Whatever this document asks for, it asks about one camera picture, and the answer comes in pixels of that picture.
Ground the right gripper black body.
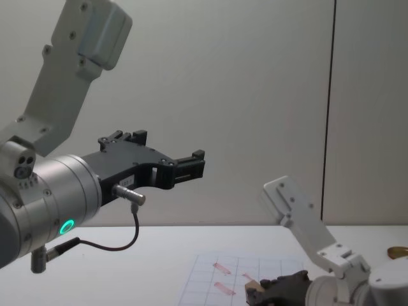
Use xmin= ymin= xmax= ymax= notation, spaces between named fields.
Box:
xmin=259 ymin=270 xmax=312 ymax=306

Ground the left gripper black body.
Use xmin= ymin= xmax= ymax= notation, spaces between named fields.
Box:
xmin=80 ymin=139 xmax=177 ymax=208

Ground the small brown cardboard piece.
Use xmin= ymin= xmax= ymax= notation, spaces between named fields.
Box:
xmin=243 ymin=279 xmax=265 ymax=292

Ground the white paper sheet with grid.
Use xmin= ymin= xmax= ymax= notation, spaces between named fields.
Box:
xmin=176 ymin=252 xmax=306 ymax=306

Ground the white table cloth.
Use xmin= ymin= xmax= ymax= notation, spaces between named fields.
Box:
xmin=0 ymin=225 xmax=408 ymax=306

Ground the thin dark cable silver plug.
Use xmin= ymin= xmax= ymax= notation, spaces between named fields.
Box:
xmin=30 ymin=184 xmax=147 ymax=273

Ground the thin dark post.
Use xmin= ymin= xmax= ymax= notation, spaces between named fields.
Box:
xmin=319 ymin=0 xmax=339 ymax=228

